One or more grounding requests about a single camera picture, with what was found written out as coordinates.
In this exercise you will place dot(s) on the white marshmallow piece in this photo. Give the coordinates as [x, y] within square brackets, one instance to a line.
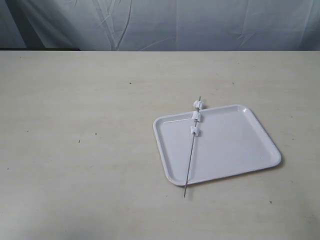
[195, 130]
[198, 105]
[196, 116]

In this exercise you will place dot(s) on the white rectangular plastic tray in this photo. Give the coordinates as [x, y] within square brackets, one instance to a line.
[232, 142]

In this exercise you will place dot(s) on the white backdrop curtain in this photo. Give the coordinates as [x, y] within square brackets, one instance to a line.
[160, 25]

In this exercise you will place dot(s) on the white marshmallow bottom piece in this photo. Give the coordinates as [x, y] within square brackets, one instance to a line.
[195, 130]

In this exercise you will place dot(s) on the white marshmallow top piece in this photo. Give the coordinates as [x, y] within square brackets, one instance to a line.
[198, 105]

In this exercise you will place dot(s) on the thin metal skewer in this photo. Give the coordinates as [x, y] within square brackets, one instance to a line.
[190, 159]

